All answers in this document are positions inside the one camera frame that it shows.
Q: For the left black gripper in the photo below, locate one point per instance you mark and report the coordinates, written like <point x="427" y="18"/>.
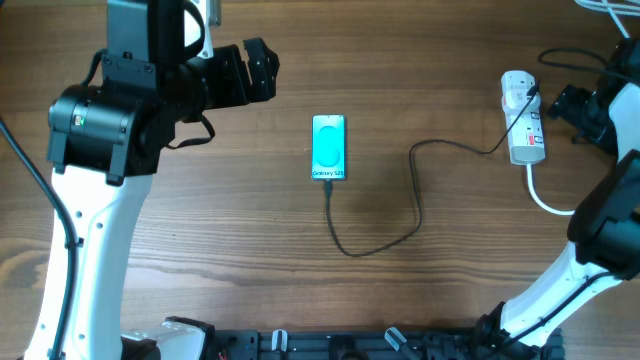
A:
<point x="236" y="89"/>

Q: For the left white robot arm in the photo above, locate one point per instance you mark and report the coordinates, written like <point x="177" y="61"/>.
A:
<point x="159" y="68"/>

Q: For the blue screen smartphone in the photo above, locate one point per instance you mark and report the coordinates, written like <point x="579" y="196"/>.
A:
<point x="328" y="159"/>

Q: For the white power strip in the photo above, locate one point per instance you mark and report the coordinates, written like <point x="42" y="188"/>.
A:
<point x="525" y="131"/>

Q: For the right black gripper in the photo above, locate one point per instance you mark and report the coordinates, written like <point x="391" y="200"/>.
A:
<point x="565" y="108"/>

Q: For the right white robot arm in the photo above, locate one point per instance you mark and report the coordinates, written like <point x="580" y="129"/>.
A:
<point x="603" y="232"/>

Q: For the white charger adapter plug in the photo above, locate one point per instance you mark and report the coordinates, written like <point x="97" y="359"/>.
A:
<point x="515" y="100"/>

